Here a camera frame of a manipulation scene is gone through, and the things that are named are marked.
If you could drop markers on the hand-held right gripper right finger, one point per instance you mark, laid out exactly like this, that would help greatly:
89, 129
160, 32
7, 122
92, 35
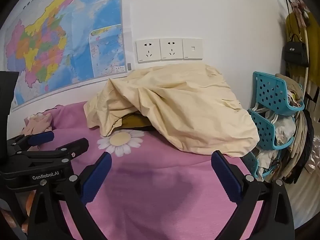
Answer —
225, 177

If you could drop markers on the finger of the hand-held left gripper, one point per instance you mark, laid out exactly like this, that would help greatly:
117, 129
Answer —
41, 138
75, 145

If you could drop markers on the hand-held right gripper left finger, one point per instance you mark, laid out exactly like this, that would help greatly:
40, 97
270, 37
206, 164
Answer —
96, 177

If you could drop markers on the cream large garment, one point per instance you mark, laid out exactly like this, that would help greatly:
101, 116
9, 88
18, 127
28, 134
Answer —
187, 105

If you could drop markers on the blue plastic basket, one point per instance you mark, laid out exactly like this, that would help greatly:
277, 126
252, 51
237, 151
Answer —
262, 127
255, 166
270, 92

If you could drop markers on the pink floral bedsheet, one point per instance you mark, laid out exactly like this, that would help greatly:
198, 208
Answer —
150, 192

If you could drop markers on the white plastic bag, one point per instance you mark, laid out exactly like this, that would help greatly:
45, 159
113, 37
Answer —
283, 130

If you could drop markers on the pile of beige tote bags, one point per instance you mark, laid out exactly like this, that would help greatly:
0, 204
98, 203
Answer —
298, 150

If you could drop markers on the beige cloth bundle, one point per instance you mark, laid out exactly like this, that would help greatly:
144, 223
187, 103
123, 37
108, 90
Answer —
291, 87

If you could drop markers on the black handbag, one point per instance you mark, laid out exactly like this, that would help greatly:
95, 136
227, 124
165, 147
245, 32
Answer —
295, 52

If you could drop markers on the hanging mustard garment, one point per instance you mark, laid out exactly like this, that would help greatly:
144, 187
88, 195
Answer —
313, 37

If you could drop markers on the hanging plush toy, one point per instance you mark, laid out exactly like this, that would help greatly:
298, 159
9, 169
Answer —
298, 8

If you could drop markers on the colourful wall map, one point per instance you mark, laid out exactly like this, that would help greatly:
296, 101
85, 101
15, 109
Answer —
62, 30

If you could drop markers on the white wall socket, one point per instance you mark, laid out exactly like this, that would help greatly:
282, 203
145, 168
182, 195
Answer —
171, 49
148, 51

